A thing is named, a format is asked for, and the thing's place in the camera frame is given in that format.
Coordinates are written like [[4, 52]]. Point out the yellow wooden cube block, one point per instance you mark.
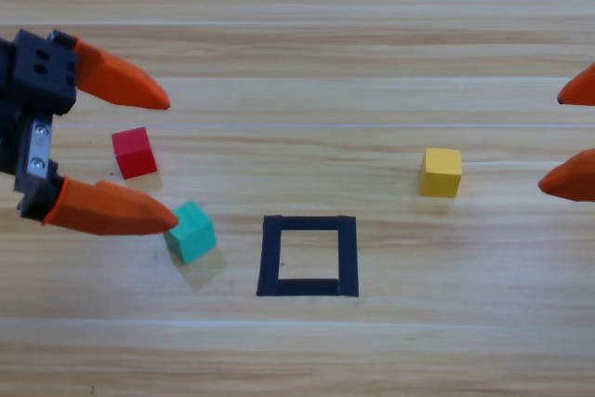
[[440, 173]]

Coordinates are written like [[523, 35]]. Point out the red wooden cube block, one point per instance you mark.
[[135, 155]]

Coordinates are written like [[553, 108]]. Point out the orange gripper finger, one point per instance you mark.
[[581, 92], [574, 178]]

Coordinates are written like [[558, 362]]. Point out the green wooden cube block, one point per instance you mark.
[[195, 236]]

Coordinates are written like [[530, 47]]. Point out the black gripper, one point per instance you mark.
[[44, 76]]

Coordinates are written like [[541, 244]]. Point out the black tape square outline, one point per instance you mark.
[[269, 257]]

